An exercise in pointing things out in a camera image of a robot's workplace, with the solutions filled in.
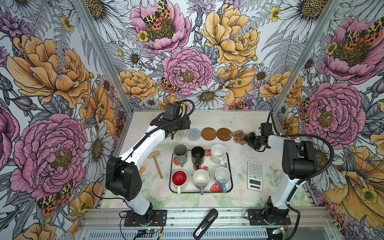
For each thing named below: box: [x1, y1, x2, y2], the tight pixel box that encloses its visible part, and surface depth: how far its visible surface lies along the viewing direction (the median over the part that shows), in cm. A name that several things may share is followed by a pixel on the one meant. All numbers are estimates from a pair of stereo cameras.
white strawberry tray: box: [169, 149, 234, 194], surface depth 87 cm
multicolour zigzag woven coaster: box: [174, 129, 188, 139], surface depth 107 cm
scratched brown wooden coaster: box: [216, 127, 232, 141], surface depth 108 cm
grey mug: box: [173, 144, 188, 168], surface depth 89 cm
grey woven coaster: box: [186, 128, 201, 141], surface depth 110 cm
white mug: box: [210, 144, 227, 167], surface depth 91 cm
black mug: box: [191, 146, 205, 170], surface depth 91 cm
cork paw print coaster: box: [232, 129, 248, 146], surface depth 107 cm
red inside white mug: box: [171, 170, 188, 195], surface depth 83 cm
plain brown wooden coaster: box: [201, 127, 217, 141], surface depth 111 cm
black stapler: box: [192, 208, 219, 240], surface depth 71 cm
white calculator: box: [247, 160, 263, 192], surface depth 89 cm
